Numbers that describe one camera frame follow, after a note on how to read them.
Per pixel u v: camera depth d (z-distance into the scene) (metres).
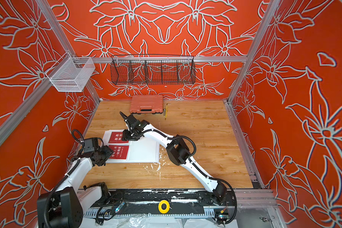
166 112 1.10
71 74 0.92
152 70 0.98
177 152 0.63
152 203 0.73
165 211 0.68
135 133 0.74
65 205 0.40
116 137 0.95
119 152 0.88
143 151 0.91
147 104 1.17
